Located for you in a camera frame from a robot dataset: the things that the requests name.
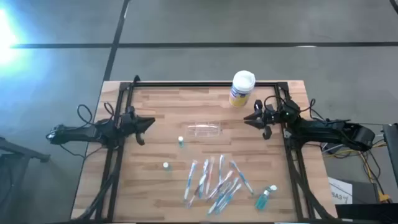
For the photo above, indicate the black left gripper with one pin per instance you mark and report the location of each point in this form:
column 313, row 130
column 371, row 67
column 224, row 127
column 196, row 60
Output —
column 129, row 123

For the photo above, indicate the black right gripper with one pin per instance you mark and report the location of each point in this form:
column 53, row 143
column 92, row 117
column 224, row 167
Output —
column 270, row 117

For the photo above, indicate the small teal mouthwash bottle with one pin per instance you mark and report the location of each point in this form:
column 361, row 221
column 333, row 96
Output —
column 166, row 165
column 273, row 188
column 260, row 203
column 180, row 139

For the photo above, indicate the clear plastic organizer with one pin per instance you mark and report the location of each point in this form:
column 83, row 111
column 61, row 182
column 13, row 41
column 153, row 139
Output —
column 203, row 130

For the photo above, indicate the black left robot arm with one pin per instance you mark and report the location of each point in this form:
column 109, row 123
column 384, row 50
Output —
column 77, row 133

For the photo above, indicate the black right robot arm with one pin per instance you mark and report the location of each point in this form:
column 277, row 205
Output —
column 326, row 130

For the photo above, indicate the yellow white wipes canister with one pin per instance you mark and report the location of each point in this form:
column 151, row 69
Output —
column 241, row 93

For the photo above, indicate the white printed sign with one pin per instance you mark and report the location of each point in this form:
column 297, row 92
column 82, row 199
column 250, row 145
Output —
column 340, row 186

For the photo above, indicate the black metal stand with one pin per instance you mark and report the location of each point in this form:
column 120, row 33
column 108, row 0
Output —
column 31, row 154

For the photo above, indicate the grey box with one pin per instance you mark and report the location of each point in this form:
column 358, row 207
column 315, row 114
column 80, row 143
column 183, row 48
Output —
column 365, row 191

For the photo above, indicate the black panel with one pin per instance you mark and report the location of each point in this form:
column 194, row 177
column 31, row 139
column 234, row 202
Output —
column 392, row 149

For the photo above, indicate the black box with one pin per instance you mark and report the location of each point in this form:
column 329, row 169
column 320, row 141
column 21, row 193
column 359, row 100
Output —
column 367, row 214

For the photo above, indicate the black aluminium table frame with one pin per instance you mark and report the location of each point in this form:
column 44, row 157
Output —
column 202, row 84

